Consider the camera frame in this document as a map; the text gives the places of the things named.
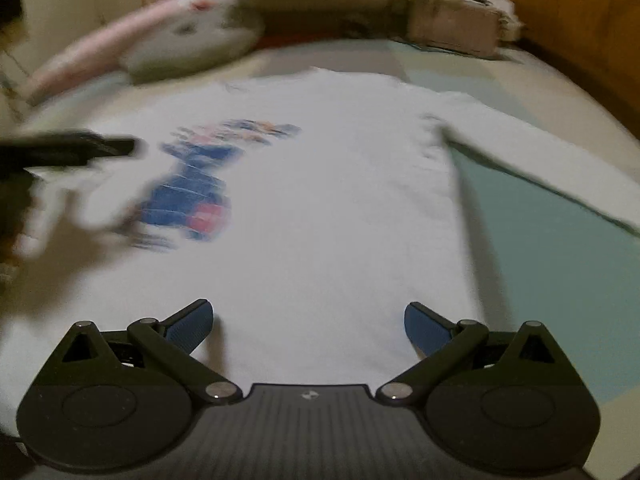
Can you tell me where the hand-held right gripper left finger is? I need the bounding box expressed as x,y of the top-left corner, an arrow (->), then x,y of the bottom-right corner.
47,299 -> 246,406

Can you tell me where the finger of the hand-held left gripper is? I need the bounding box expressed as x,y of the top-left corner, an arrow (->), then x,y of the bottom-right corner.
0,130 -> 138,168

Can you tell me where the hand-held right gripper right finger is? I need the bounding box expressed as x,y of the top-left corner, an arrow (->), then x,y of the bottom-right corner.
375,302 -> 571,406

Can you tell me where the white printed sweatshirt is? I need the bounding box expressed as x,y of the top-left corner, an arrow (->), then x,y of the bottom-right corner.
0,67 -> 640,436

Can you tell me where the pink floral quilt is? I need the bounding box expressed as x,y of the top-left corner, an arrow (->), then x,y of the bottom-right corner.
25,0 -> 521,106

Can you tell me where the grey round cushion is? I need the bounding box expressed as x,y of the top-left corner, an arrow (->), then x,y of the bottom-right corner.
122,0 -> 266,78

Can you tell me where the pink handbag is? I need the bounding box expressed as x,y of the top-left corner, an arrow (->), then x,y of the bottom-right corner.
395,0 -> 521,58

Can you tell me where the wooden headboard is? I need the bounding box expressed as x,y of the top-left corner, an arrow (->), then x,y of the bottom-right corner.
457,0 -> 640,141

